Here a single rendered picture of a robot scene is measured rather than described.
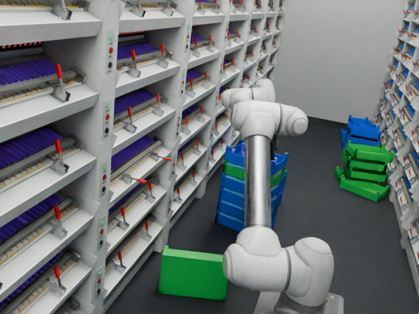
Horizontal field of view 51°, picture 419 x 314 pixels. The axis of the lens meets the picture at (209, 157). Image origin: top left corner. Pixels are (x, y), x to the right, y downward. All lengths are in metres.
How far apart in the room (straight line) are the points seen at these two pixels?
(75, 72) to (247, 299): 1.28
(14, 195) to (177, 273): 1.02
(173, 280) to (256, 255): 0.56
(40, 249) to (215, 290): 0.95
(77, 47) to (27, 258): 0.59
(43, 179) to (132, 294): 0.96
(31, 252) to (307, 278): 0.90
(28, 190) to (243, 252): 0.76
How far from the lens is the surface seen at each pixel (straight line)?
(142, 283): 2.10
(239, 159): 2.43
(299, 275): 1.60
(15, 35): 1.01
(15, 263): 1.24
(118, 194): 1.61
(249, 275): 1.55
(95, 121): 1.35
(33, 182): 1.19
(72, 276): 1.53
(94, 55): 1.31
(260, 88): 2.38
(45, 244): 1.31
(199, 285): 2.01
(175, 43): 1.95
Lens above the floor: 1.27
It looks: 21 degrees down
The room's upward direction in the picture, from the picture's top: 8 degrees clockwise
